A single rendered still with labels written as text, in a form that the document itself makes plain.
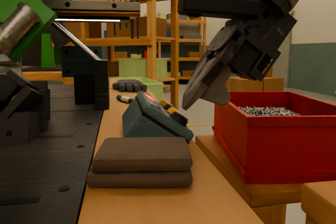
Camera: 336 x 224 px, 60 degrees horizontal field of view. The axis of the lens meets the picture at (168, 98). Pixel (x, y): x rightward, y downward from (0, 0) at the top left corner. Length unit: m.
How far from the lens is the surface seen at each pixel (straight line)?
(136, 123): 0.39
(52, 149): 0.41
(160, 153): 0.28
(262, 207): 0.53
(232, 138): 0.61
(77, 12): 0.65
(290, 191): 0.54
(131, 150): 0.29
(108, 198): 0.27
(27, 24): 0.49
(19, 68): 0.53
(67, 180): 0.31
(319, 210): 0.43
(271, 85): 6.90
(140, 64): 3.21
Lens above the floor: 1.03
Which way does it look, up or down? 9 degrees down
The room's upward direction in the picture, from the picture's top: straight up
